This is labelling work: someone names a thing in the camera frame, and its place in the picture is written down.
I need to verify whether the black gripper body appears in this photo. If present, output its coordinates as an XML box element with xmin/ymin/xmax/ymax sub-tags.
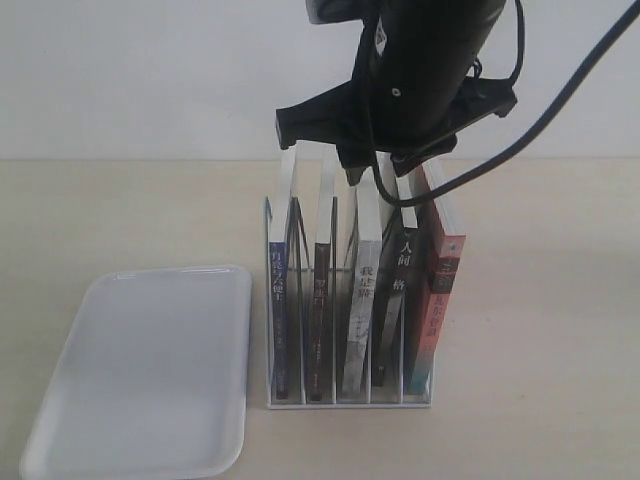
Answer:
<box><xmin>276</xmin><ymin>77</ymin><xmax>516</xmax><ymax>175</ymax></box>

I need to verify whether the red spine book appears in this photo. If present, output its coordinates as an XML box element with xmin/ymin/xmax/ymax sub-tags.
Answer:
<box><xmin>403</xmin><ymin>195</ymin><xmax>466</xmax><ymax>396</ymax></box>

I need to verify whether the blue spine book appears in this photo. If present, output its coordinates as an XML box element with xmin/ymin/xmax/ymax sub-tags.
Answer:
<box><xmin>268</xmin><ymin>148</ymin><xmax>297</xmax><ymax>400</ymax></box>

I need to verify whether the grey white spine book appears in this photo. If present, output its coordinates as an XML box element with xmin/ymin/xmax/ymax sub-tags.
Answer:
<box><xmin>340</xmin><ymin>170</ymin><xmax>382</xmax><ymax>398</ymax></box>

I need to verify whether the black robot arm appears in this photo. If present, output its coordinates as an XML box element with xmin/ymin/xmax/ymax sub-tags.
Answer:
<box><xmin>276</xmin><ymin>0</ymin><xmax>517</xmax><ymax>185</ymax></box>

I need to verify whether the dark brown spine book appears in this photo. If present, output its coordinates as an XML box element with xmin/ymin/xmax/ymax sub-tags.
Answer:
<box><xmin>306</xmin><ymin>147</ymin><xmax>335</xmax><ymax>402</ymax></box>

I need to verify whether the black spine book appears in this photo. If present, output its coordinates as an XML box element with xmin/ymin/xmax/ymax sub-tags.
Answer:
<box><xmin>371</xmin><ymin>200</ymin><xmax>419</xmax><ymax>387</ymax></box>

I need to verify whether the white plastic tray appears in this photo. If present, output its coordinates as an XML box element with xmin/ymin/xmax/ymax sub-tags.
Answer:
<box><xmin>19</xmin><ymin>265</ymin><xmax>252</xmax><ymax>479</ymax></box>

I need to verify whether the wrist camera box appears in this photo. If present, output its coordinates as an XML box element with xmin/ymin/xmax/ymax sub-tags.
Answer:
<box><xmin>305</xmin><ymin>0</ymin><xmax>370</xmax><ymax>25</ymax></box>

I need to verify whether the white wire book rack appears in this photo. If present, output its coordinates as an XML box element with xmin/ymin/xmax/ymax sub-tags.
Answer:
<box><xmin>263</xmin><ymin>197</ymin><xmax>434</xmax><ymax>410</ymax></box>

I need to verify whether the black cable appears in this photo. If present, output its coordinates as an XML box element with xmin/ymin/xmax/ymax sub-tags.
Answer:
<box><xmin>357</xmin><ymin>0</ymin><xmax>640</xmax><ymax>207</ymax></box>

